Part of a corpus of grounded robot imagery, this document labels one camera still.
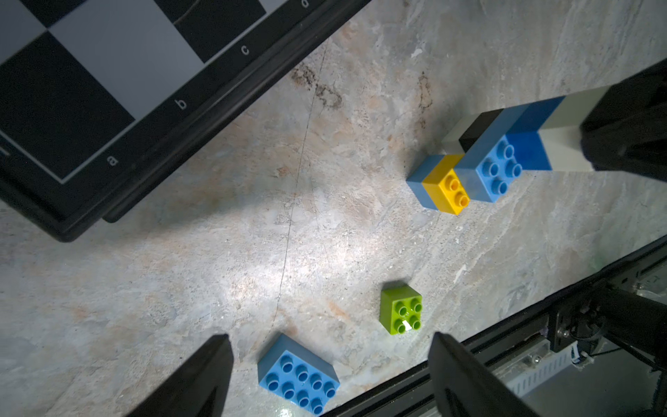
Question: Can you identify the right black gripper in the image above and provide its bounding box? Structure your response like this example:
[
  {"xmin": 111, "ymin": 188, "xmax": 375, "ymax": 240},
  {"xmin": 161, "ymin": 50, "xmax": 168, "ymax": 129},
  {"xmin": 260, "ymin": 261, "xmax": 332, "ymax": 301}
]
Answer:
[{"xmin": 579, "ymin": 60, "xmax": 666, "ymax": 182}]

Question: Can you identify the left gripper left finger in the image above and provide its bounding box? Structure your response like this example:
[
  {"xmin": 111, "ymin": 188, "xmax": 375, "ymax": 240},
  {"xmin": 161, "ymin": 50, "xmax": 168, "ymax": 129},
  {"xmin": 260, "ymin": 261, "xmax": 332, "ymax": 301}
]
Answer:
[{"xmin": 130, "ymin": 335, "xmax": 234, "ymax": 416}]

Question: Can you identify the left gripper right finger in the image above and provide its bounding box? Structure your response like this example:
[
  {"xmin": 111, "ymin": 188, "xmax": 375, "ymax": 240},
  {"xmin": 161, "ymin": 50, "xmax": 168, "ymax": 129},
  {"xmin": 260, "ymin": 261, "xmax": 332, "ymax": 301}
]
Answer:
[{"xmin": 427, "ymin": 332, "xmax": 536, "ymax": 416}]

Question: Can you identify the light blue long brick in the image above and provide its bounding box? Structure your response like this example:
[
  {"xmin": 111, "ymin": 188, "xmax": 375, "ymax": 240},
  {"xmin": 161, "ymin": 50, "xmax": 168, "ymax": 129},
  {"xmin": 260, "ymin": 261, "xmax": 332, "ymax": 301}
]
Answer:
[
  {"xmin": 257, "ymin": 334, "xmax": 340, "ymax": 415},
  {"xmin": 454, "ymin": 104, "xmax": 527, "ymax": 203}
]

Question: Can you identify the white square brick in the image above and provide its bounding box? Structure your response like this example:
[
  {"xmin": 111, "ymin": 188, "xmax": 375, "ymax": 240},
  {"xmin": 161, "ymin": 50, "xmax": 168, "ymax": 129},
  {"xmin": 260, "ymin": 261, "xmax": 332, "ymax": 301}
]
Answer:
[{"xmin": 441, "ymin": 114, "xmax": 479, "ymax": 155}]

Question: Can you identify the yellow square brick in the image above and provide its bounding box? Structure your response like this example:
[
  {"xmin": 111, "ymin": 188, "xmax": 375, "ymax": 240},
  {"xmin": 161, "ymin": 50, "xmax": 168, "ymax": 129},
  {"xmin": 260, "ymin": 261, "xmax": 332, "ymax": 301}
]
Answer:
[{"xmin": 423, "ymin": 154, "xmax": 470, "ymax": 215}]

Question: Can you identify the light blue square brick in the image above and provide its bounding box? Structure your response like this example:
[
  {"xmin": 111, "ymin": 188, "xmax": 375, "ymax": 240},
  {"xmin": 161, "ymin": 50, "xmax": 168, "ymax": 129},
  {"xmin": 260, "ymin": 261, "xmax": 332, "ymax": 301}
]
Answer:
[{"xmin": 406, "ymin": 155, "xmax": 443, "ymax": 210}]

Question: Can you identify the cream square brick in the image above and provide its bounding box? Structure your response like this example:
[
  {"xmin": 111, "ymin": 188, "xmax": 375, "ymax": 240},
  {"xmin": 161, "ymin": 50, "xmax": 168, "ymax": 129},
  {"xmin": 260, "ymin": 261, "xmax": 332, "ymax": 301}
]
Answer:
[{"xmin": 538, "ymin": 86, "xmax": 610, "ymax": 172}]

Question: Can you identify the dark blue square brick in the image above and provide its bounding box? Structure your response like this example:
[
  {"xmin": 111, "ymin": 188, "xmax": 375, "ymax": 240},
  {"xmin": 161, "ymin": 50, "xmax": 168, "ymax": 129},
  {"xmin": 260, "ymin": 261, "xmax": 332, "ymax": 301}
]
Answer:
[{"xmin": 505, "ymin": 96, "xmax": 565, "ymax": 170}]

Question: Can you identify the black square brick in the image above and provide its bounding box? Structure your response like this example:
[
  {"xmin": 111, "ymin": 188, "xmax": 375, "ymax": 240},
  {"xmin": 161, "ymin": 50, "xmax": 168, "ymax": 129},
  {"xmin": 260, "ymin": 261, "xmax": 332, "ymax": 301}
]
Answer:
[{"xmin": 459, "ymin": 109, "xmax": 503, "ymax": 153}]

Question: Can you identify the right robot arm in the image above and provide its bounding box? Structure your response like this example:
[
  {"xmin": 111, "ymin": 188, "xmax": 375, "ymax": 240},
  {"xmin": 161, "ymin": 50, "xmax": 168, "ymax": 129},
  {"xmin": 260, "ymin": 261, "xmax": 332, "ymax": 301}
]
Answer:
[{"xmin": 547, "ymin": 61, "xmax": 666, "ymax": 371}]

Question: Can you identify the lime green square brick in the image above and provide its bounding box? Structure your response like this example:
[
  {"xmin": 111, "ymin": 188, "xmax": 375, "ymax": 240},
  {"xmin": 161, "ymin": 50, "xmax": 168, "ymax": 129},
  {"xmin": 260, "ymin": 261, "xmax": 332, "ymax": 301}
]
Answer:
[{"xmin": 380, "ymin": 285, "xmax": 423, "ymax": 335}]

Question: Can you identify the black grey chessboard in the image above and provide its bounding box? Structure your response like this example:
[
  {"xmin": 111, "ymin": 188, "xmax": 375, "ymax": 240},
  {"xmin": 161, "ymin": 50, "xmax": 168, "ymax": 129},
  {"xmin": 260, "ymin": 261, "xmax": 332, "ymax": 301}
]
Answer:
[{"xmin": 1, "ymin": 0, "xmax": 364, "ymax": 243}]

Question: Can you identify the white slotted cable duct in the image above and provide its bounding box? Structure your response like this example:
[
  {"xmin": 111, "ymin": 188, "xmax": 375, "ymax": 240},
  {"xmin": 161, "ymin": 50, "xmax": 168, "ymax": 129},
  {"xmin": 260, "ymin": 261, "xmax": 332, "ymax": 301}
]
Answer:
[{"xmin": 502, "ymin": 342, "xmax": 580, "ymax": 398}]

